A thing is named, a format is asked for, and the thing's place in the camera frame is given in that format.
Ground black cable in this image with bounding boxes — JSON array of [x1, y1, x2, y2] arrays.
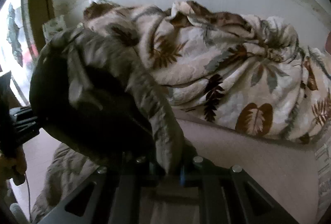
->
[[23, 173, 33, 223]]

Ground person's left hand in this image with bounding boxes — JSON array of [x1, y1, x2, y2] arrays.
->
[[0, 146, 27, 184]]

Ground striped floral cushion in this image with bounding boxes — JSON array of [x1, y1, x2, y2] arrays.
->
[[315, 133, 330, 221]]

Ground leaf-patterned cream blanket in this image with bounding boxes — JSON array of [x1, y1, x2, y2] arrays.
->
[[83, 0, 330, 144]]

